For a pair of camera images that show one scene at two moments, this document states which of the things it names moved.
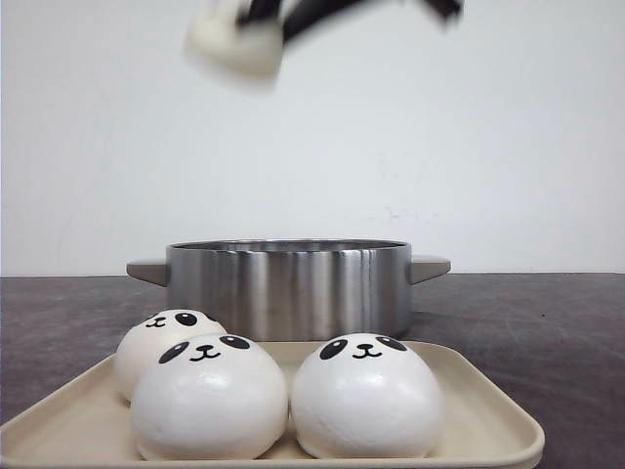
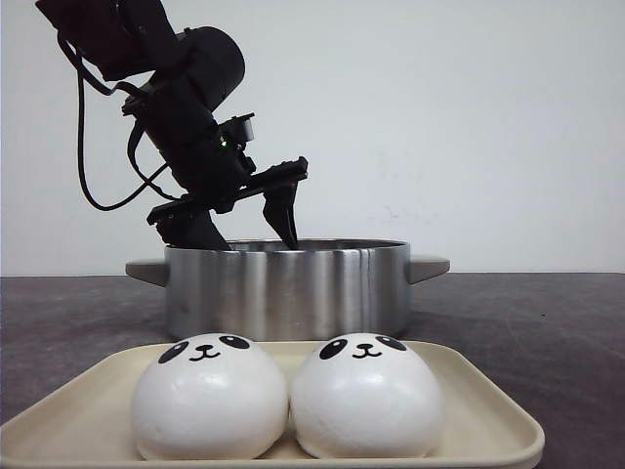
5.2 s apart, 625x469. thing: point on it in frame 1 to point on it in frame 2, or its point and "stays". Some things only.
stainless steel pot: [294, 288] stays
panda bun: [366, 396] stays
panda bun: [208, 398] stays
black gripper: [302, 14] to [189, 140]
